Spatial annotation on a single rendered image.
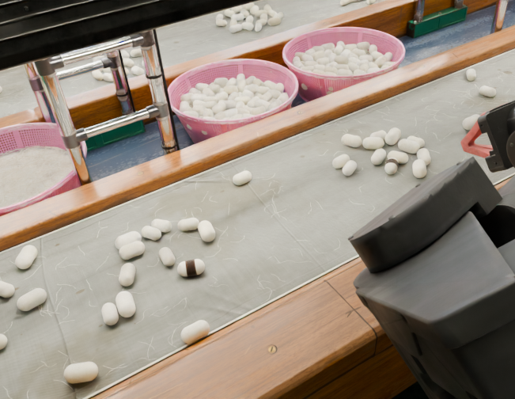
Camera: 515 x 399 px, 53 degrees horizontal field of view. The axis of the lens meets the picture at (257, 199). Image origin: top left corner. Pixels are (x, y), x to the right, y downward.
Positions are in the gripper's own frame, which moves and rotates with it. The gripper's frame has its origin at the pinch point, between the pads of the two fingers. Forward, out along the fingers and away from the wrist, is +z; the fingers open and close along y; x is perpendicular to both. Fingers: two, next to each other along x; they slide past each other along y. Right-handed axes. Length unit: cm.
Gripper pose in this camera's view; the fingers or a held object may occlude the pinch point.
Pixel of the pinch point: (467, 144)
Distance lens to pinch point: 72.6
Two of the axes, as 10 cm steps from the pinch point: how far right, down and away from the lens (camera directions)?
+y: -8.6, 3.6, -3.6
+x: 3.7, 9.3, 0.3
